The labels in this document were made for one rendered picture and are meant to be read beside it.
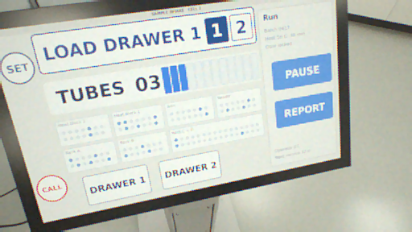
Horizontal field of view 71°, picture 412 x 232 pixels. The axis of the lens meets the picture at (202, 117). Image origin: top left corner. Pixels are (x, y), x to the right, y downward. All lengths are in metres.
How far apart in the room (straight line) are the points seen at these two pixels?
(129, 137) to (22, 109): 0.14
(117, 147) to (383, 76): 2.11
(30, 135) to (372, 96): 2.01
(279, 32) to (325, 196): 1.28
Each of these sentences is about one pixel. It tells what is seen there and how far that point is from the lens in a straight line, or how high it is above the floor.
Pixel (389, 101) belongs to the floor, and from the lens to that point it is 2.22.
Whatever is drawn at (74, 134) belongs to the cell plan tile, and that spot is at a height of 1.07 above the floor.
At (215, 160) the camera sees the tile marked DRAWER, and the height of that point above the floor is 1.01.
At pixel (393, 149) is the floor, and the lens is 1.98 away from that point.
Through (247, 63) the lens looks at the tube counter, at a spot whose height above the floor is 1.12.
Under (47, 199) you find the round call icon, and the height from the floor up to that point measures 1.00.
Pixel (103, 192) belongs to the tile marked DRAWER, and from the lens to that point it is 0.46.
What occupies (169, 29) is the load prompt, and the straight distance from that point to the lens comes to 0.42.
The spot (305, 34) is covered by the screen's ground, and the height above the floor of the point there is 1.14.
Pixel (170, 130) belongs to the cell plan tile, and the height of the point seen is 1.05.
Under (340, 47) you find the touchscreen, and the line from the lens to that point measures 0.51.
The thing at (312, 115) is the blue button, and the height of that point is 1.04.
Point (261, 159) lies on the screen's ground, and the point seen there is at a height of 1.00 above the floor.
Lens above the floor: 1.41
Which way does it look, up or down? 53 degrees down
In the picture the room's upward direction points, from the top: 1 degrees clockwise
